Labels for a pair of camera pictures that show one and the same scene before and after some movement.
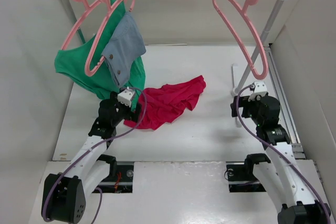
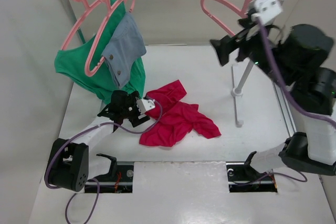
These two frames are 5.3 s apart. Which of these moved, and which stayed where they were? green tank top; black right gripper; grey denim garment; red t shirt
Moved: red t shirt; black right gripper
Stayed: grey denim garment; green tank top
